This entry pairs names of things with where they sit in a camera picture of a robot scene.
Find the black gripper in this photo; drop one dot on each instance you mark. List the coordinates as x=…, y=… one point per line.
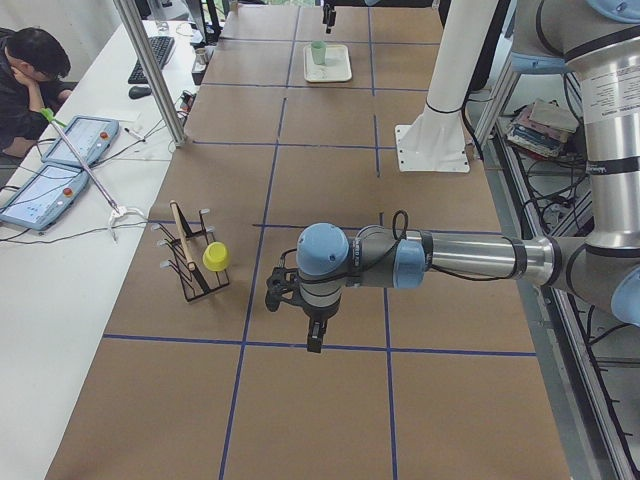
x=317, y=316
x=328, y=13

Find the pale green plastic cup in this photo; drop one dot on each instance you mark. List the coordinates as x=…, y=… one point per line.
x=318, y=52

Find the cream bear print tray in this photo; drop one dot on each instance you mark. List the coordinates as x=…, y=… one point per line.
x=337, y=66

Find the yellow plastic cup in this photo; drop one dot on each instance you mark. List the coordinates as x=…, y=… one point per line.
x=216, y=257

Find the metal cup on desk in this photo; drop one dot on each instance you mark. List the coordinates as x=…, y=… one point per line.
x=201, y=61

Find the black computer mouse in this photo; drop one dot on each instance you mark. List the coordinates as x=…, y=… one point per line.
x=139, y=91

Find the reacher grabber stick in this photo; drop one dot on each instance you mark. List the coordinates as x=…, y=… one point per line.
x=117, y=211

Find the stack of books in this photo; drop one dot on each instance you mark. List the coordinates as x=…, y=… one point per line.
x=543, y=128

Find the upper teach pendant tablet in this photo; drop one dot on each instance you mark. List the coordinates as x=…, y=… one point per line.
x=91, y=136

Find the teach pendant tablet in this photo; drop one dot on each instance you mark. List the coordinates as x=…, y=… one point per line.
x=45, y=196
x=91, y=136

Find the lower teach pendant tablet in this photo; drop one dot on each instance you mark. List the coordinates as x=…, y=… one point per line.
x=45, y=196

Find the seated person in black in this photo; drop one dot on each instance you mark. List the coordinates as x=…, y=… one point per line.
x=33, y=66

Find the black wire cup rack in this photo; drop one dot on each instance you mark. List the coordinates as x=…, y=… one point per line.
x=186, y=242

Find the aluminium frame post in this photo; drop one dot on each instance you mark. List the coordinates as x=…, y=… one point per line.
x=136, y=31

